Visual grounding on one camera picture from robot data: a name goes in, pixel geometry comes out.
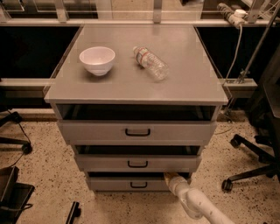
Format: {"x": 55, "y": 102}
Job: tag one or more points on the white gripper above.
{"x": 176, "y": 182}

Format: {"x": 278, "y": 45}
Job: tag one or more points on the grey bottom drawer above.
{"x": 126, "y": 182}

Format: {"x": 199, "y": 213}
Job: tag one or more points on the grey drawer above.
{"x": 137, "y": 163}
{"x": 126, "y": 182}
{"x": 78, "y": 132}

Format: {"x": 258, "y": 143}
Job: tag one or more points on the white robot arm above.
{"x": 195, "y": 203}

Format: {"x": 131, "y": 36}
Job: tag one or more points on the grey drawer cabinet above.
{"x": 128, "y": 92}

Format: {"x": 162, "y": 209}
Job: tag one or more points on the grey middle drawer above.
{"x": 137, "y": 163}

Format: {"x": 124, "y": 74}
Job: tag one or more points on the grey top drawer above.
{"x": 78, "y": 132}

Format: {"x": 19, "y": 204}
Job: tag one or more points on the clear plastic water bottle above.
{"x": 151, "y": 62}

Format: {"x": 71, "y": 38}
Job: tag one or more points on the white bowl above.
{"x": 98, "y": 60}

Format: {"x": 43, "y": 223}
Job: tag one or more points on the black office chair left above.
{"x": 12, "y": 135}

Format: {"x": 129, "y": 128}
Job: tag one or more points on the black bin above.
{"x": 14, "y": 196}

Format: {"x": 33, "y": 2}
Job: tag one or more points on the white power strip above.
{"x": 235, "y": 17}

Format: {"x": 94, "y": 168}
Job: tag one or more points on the black floor bracket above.
{"x": 75, "y": 212}

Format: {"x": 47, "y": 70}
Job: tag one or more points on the metal frame rail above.
{"x": 25, "y": 88}

